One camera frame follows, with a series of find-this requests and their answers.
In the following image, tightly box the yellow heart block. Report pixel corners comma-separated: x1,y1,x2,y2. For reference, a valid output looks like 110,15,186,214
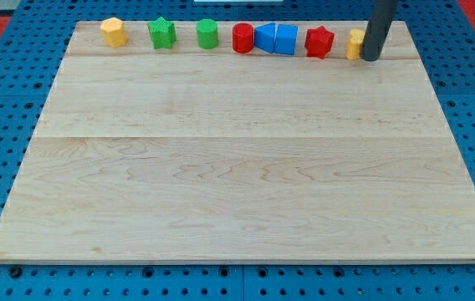
345,28,365,60

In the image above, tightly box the light wooden board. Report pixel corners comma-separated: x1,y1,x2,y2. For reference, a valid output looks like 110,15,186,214
0,21,475,265

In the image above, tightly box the red cylinder block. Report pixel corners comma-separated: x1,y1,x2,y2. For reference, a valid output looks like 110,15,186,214
232,23,254,54

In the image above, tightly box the blue triangle block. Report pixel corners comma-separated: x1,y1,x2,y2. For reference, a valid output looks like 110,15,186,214
253,23,276,54

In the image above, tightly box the blue cube block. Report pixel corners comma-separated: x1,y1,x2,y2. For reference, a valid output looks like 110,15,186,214
274,24,299,55

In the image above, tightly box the green cylinder block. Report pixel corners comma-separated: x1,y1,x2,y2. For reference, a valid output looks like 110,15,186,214
197,19,219,49

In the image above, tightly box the red star block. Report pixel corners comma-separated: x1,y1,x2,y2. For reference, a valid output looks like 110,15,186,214
304,26,335,59

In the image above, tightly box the green star block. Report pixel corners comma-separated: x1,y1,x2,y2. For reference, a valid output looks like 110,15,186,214
147,17,176,49

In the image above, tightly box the yellow hexagon block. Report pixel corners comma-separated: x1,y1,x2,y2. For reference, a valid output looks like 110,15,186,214
100,17,128,48

